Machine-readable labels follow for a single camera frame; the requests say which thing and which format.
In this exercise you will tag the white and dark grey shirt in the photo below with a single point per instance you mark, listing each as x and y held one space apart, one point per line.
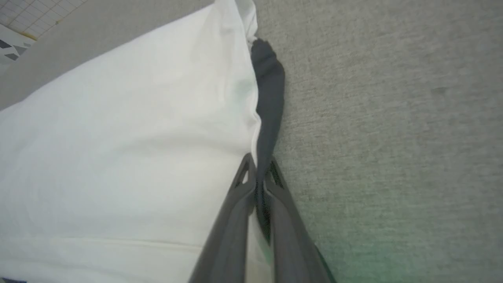
118 137

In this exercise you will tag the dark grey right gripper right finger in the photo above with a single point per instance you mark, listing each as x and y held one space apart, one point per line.
290 243

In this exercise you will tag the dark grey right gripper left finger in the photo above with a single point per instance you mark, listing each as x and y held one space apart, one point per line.
228 236

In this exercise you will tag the lemon print grid screen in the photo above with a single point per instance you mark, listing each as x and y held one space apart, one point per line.
27 13

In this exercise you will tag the white mat with grey triangles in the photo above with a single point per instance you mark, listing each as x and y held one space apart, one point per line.
11 47

